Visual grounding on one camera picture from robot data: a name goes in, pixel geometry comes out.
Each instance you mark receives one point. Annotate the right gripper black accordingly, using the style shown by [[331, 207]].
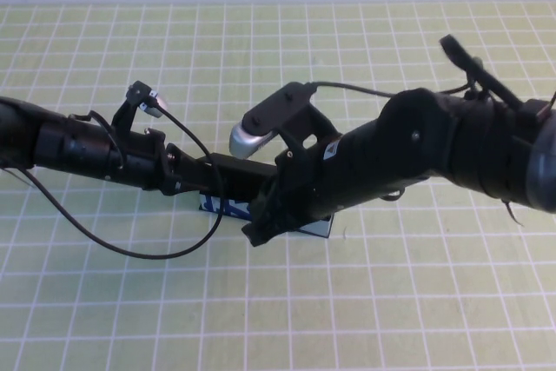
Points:
[[317, 175]]

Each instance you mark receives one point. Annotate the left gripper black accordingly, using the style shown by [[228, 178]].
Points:
[[143, 158]]

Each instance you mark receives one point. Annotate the black printed glasses case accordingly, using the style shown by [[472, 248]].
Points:
[[236, 210]]

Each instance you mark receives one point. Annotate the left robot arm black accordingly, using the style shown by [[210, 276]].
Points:
[[52, 141]]

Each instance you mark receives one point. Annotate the right robot arm black grey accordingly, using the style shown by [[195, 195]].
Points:
[[434, 149]]

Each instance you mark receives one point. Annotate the green white-checked tablecloth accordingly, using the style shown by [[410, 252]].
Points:
[[278, 310]]

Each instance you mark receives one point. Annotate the short black zip tie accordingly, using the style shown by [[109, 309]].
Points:
[[512, 212]]

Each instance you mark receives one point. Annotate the left wrist camera black silver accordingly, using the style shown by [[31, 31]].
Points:
[[143, 99]]

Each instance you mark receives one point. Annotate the wrist camera black silver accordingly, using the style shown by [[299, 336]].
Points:
[[278, 110], [143, 99]]

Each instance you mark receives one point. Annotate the right wrist camera black silver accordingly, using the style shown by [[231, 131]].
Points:
[[278, 110]]

